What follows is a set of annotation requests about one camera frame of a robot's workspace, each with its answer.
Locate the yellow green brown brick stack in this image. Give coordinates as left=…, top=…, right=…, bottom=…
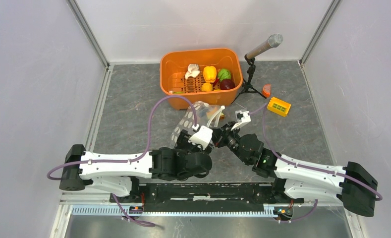
left=206, top=110, right=220, bottom=119

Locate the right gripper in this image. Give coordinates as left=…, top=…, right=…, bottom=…
left=210, top=121, right=250, bottom=166

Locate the dark red toy onion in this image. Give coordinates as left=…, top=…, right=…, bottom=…
left=220, top=79, right=235, bottom=90

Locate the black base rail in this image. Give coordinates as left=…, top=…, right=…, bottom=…
left=110, top=182, right=304, bottom=212

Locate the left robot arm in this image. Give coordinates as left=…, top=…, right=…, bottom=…
left=59, top=126, right=213, bottom=202

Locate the black microphone tripod stand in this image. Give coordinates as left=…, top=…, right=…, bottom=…
left=232, top=55, right=267, bottom=103

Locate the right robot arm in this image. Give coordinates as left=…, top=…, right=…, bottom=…
left=212, top=121, right=380, bottom=217

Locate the white toy garlic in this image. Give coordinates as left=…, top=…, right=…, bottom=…
left=184, top=63, right=200, bottom=80

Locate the polka dot zip top bag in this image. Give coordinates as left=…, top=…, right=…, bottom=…
left=169, top=101, right=226, bottom=149

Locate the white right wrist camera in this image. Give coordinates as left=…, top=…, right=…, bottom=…
left=231, top=110, right=251, bottom=131

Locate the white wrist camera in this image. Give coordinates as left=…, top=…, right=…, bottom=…
left=231, top=110, right=251, bottom=131
left=188, top=124, right=213, bottom=150

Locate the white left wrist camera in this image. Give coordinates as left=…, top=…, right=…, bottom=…
left=188, top=124, right=213, bottom=150

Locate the orange plastic basket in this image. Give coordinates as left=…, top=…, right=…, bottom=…
left=160, top=48, right=243, bottom=106

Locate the red toy chili pepper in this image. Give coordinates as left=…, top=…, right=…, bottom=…
left=213, top=78, right=220, bottom=87

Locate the yellow toy lemon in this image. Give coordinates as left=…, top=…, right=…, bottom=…
left=201, top=82, right=214, bottom=92

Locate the orange semicircle toy slice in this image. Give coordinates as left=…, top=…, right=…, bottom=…
left=262, top=84, right=272, bottom=98

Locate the yellow window toy brick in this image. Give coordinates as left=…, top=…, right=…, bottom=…
left=267, top=97, right=291, bottom=117

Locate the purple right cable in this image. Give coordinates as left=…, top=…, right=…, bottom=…
left=247, top=102, right=383, bottom=224

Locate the silver microphone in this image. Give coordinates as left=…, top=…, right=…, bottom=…
left=245, top=34, right=283, bottom=60

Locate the yellow toy bell pepper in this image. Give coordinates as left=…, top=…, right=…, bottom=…
left=203, top=65, right=217, bottom=83

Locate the green toy lettuce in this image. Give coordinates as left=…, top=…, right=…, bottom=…
left=217, top=68, right=231, bottom=82

